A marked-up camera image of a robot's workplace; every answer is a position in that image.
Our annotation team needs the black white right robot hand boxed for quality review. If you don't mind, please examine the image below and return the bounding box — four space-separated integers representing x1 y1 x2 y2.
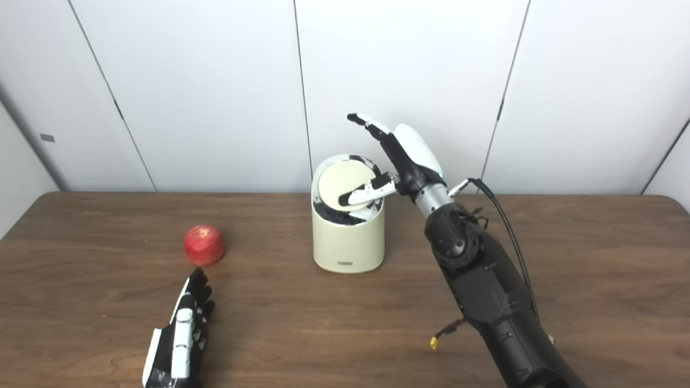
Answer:
338 113 447 208

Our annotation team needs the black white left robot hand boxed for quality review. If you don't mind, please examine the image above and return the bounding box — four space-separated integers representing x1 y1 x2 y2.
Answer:
142 268 216 388

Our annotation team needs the cream round bin lid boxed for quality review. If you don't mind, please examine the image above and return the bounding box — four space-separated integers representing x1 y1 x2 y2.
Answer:
318 162 378 211

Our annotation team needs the red apple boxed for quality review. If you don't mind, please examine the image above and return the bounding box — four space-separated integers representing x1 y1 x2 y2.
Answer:
183 225 225 267

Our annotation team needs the cream-colored round bin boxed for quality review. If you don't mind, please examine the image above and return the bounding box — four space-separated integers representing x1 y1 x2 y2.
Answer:
311 154 385 274

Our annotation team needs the thin wire with yellow connector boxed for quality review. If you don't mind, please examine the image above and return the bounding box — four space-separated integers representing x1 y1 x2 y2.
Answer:
430 318 467 350

